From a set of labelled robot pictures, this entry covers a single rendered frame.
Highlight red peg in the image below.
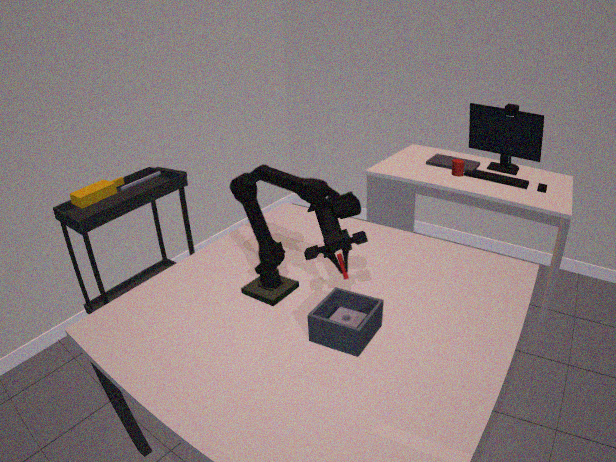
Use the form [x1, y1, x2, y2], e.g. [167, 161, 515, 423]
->
[337, 253, 348, 279]

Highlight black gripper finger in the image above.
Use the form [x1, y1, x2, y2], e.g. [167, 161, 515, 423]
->
[342, 245, 352, 273]
[324, 253, 343, 274]

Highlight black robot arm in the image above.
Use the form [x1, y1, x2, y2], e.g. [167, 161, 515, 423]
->
[229, 164, 361, 291]

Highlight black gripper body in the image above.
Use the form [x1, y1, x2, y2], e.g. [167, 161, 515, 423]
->
[304, 220, 368, 260]

